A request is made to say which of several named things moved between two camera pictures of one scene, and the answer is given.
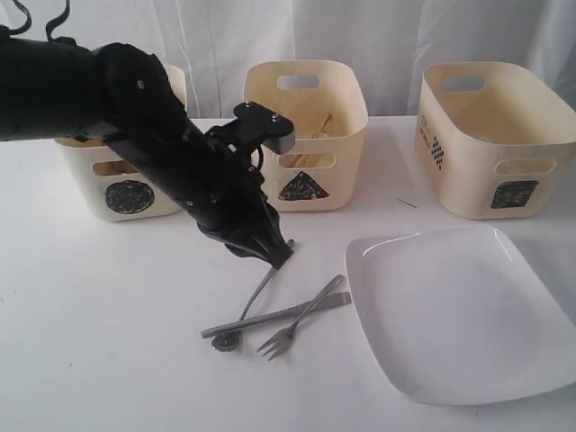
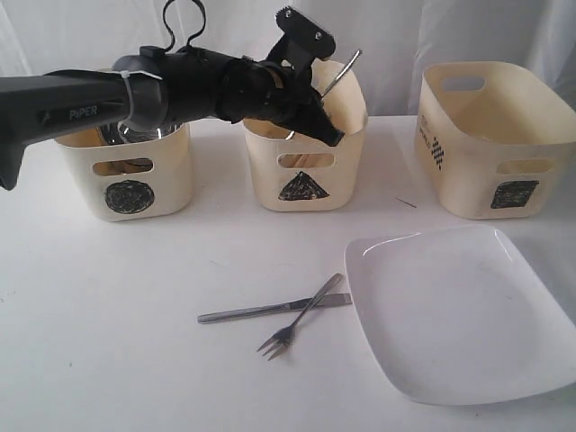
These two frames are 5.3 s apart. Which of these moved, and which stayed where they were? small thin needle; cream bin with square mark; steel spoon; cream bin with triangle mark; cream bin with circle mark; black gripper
Moved: steel spoon; black gripper
Stayed: cream bin with circle mark; small thin needle; cream bin with square mark; cream bin with triangle mark
